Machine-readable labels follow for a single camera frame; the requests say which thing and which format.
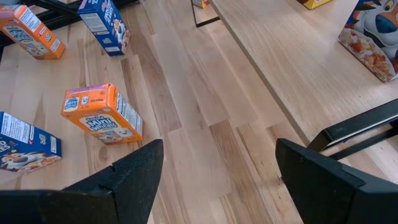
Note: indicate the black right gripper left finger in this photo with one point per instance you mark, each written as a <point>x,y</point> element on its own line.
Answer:
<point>124,193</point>

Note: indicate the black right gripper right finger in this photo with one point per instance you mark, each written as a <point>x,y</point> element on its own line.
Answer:
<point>326,193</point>

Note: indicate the blue Frosted Flakes cereal box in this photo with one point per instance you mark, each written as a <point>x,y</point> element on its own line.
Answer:
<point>373,31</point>
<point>25,140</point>
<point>102,28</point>

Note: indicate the orange Mini-Wheats cereal box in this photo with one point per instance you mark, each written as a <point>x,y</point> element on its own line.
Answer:
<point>102,109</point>
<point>31,31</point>

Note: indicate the yellow Pops cereal box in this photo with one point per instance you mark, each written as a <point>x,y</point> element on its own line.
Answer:
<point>201,3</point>
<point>314,3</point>

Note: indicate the wooden shelf black metal frame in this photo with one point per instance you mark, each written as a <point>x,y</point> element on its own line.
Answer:
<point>295,62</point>

